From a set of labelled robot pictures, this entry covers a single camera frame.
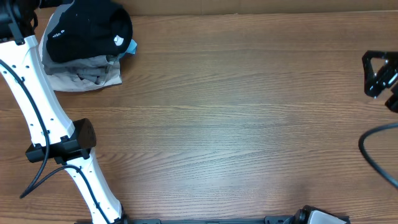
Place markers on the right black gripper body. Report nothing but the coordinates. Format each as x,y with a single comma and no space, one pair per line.
392,83

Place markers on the white folded garment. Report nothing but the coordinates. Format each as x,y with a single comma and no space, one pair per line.
62,53

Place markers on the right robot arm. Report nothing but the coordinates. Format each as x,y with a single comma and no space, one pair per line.
372,62

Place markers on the black t-shirt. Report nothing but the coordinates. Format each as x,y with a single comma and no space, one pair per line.
88,29

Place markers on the grey folded trousers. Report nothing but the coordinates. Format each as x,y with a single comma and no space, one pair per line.
98,70

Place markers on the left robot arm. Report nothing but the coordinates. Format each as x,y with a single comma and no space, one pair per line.
57,142

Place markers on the light blue garment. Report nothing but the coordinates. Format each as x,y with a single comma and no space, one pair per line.
131,50

